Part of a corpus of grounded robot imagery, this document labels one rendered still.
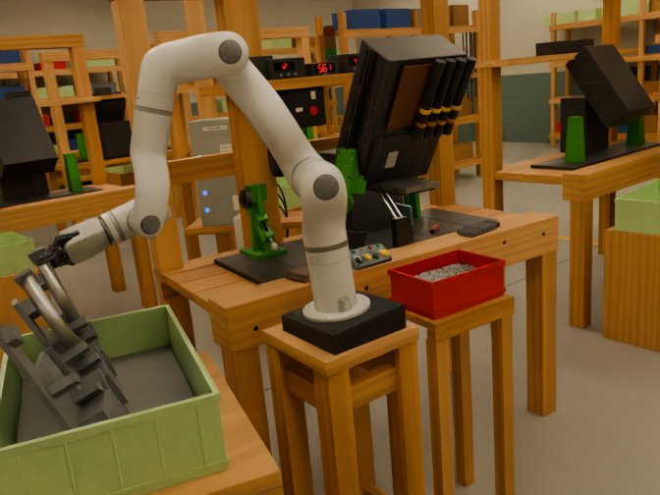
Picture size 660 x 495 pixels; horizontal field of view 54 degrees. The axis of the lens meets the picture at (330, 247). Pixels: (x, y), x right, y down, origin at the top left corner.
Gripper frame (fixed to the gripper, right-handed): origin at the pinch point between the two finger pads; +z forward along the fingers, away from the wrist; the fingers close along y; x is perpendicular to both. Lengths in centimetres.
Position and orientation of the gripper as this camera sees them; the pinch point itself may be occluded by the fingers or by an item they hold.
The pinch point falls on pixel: (45, 260)
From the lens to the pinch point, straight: 169.0
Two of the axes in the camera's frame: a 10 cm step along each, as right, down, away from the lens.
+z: -8.2, 4.7, -3.3
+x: 5.7, 7.5, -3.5
